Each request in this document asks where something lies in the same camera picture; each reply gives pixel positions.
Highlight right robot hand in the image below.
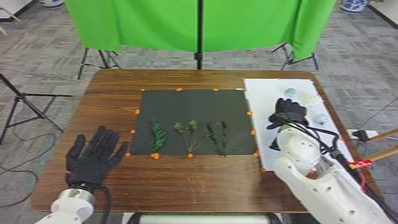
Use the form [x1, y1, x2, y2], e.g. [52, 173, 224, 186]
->
[265, 97, 311, 131]

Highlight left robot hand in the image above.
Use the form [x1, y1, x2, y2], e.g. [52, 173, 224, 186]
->
[64, 125, 132, 192]

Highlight white flower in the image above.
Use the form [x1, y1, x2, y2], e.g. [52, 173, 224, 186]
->
[299, 93, 323, 107]

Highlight blue flower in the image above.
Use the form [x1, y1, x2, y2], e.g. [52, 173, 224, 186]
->
[283, 87, 300, 98]
[311, 113, 331, 126]

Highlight green sprig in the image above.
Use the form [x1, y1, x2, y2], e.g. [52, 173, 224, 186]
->
[148, 116, 171, 153]
[204, 120, 231, 157]
[171, 119, 206, 155]

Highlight white power strip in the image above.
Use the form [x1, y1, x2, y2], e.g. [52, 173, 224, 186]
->
[347, 128, 382, 142]

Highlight dark mat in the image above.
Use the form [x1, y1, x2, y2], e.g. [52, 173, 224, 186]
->
[128, 88, 259, 157]

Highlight black backdrop stand legs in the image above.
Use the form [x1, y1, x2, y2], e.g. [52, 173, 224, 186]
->
[270, 42, 322, 72]
[75, 47, 124, 81]

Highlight wooden rod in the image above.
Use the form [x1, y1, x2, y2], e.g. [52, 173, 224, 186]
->
[361, 145, 398, 162]
[364, 128, 398, 143]

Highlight black tripod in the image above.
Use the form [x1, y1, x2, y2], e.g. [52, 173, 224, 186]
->
[0, 73, 75, 145]

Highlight pale grey bar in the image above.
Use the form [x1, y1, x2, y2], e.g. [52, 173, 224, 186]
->
[126, 213, 284, 224]

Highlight black stand pole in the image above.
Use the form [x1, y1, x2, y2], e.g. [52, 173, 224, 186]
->
[192, 0, 208, 71]

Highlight blue white porcelain vase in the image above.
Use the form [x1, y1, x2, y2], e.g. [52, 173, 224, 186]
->
[339, 0, 373, 14]
[39, 0, 66, 10]

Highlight black cable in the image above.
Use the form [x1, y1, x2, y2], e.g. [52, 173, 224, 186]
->
[283, 114, 398, 224]

